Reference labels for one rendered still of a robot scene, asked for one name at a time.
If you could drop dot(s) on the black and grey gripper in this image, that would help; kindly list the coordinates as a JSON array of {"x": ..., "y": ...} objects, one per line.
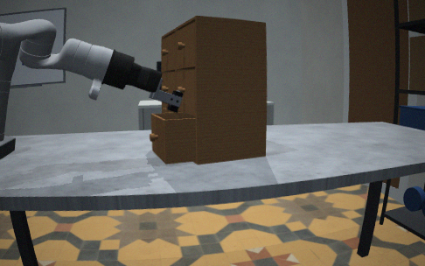
[{"x": 106, "y": 66}]

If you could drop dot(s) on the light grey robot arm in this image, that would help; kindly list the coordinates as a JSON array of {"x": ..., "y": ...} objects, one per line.
[{"x": 37, "y": 37}]

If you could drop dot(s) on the brown wooden chest of drawers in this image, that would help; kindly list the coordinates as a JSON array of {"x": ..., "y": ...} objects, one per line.
[{"x": 230, "y": 88}]

